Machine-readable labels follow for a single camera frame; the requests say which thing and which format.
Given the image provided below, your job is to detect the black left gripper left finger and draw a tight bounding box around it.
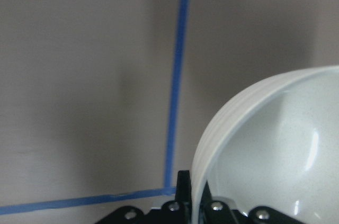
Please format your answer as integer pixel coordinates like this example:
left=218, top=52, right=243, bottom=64
left=97, top=171, right=191, bottom=224

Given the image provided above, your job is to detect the white ribbed bowl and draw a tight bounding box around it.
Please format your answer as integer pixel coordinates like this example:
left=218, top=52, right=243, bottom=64
left=191, top=66, right=338, bottom=223

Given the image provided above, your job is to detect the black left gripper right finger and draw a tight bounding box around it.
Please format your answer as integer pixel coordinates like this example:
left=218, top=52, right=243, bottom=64
left=200, top=183, right=301, bottom=224

